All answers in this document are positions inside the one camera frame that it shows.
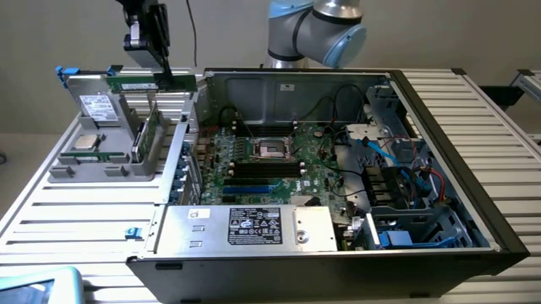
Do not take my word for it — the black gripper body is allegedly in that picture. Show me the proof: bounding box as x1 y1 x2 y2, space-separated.
146 0 172 49

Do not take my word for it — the green RAM stick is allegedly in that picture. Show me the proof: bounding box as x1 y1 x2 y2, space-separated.
105 74 198 94
59 151 130 161
132 103 162 164

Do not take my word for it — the black RAM slot bank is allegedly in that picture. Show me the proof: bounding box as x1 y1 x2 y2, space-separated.
230 160 307 179
237 122 300 137

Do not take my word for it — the silver disk with blue carrier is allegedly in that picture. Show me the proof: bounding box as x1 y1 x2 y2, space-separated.
54 65 125 123

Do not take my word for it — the silver CPU chip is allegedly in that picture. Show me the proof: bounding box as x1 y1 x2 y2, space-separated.
73 134 106 151

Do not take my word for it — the CPU socket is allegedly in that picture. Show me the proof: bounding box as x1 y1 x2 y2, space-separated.
248 136 298 160

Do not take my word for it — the grey parts rack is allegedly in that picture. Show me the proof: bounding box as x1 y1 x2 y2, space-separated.
47 74 200 184

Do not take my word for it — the black expansion slot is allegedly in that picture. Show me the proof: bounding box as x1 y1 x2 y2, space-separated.
222 177 273 186

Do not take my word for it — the blue expansion slot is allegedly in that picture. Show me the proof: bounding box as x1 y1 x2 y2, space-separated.
222 186 273 195

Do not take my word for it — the green motherboard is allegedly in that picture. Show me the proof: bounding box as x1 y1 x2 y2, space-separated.
198 122 361 224

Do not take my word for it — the silver power supply unit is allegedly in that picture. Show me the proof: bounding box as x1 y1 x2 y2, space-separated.
154 205 340 255

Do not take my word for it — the silver chipset heatsink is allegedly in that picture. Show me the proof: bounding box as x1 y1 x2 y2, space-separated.
292 195 321 209

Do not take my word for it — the metal drive cage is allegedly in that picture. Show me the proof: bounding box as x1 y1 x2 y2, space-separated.
345 84 427 161

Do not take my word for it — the black case fan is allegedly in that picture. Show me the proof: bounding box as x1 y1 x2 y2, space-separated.
363 165 419 210

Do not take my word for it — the teal framed object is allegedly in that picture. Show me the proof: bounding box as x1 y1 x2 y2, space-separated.
0 265 85 304

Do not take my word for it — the black open PC case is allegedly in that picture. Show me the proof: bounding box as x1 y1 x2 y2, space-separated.
126 67 532 301

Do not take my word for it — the blue disk caddy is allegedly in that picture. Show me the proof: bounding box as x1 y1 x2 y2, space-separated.
377 231 415 248

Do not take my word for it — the metal disk bay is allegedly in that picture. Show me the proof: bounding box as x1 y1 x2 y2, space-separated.
367 205 476 251

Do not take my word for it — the neighbouring slatted metal table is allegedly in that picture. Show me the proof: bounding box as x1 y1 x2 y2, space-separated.
479 68 541 112

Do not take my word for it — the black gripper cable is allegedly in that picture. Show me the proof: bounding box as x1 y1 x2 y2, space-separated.
186 0 201 68

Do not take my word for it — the black wire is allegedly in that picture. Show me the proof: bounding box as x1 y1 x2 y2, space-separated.
296 83 365 124

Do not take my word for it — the blue disk wire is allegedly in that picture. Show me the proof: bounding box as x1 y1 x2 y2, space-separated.
356 137 404 168

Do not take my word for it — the red wire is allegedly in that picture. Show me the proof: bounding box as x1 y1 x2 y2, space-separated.
421 167 448 201

